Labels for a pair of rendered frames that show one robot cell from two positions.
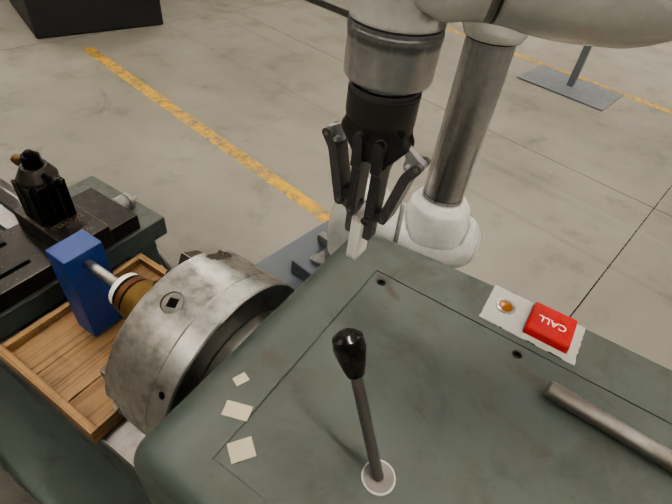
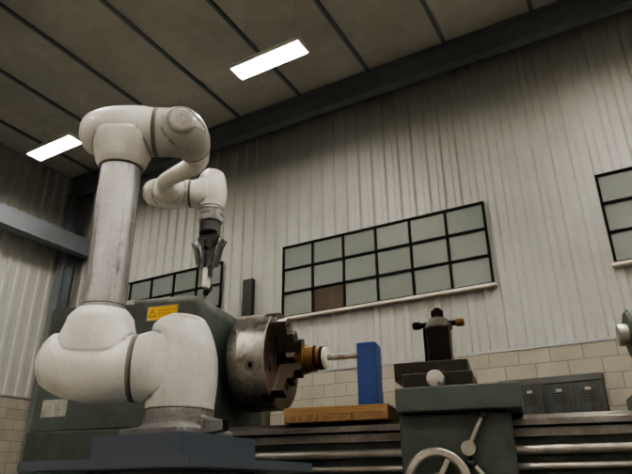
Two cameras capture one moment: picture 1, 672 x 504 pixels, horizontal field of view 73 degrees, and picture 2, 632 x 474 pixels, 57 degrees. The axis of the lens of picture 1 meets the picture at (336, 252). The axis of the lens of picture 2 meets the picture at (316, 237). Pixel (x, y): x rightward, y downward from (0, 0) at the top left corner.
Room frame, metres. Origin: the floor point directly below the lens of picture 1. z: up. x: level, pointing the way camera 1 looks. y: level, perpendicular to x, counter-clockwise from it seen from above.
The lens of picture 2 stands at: (2.35, 0.03, 0.69)
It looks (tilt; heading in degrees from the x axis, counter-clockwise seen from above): 24 degrees up; 170
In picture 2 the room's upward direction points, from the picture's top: straight up
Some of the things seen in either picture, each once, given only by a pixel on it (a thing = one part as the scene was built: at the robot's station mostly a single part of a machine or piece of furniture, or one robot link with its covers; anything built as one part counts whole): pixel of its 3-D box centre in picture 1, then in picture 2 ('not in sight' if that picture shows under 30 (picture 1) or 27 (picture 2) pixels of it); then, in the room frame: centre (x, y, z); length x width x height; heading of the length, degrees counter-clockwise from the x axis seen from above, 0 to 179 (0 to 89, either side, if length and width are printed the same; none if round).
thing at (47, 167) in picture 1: (35, 170); (437, 323); (0.77, 0.66, 1.13); 0.08 x 0.08 x 0.03
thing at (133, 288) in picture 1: (146, 304); (310, 358); (0.50, 0.32, 1.08); 0.09 x 0.09 x 0.09; 62
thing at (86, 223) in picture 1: (63, 226); (433, 372); (0.76, 0.64, 1.00); 0.20 x 0.10 x 0.05; 62
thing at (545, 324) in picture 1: (549, 327); not in sight; (0.42, -0.31, 1.26); 0.06 x 0.06 x 0.02; 62
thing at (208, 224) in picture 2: (378, 123); (209, 235); (0.45, -0.03, 1.51); 0.08 x 0.07 x 0.09; 62
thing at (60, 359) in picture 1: (122, 333); (351, 419); (0.56, 0.44, 0.88); 0.36 x 0.30 x 0.04; 152
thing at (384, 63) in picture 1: (391, 52); (211, 216); (0.45, -0.03, 1.59); 0.09 x 0.09 x 0.06
